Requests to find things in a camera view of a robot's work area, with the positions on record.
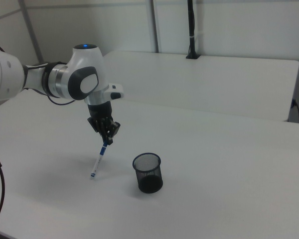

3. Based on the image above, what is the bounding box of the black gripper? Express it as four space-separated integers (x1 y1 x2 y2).
87 101 122 146

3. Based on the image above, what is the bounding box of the blue and white marker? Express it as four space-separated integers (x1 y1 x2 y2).
90 141 109 181

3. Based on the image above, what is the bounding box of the black mesh pen cup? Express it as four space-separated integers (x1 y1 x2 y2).
132 152 164 194

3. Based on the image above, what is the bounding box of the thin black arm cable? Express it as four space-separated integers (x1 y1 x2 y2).
46 95 76 106

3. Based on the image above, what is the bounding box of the grey partition frame post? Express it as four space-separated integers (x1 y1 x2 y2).
149 0 162 54

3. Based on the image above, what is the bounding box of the slanted grey partition post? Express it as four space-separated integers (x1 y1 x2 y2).
18 0 45 64

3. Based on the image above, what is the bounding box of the black camera pole with clamp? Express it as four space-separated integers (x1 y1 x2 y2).
185 0 200 60

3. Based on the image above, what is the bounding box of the black cable with blue plug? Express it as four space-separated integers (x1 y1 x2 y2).
290 98 299 123

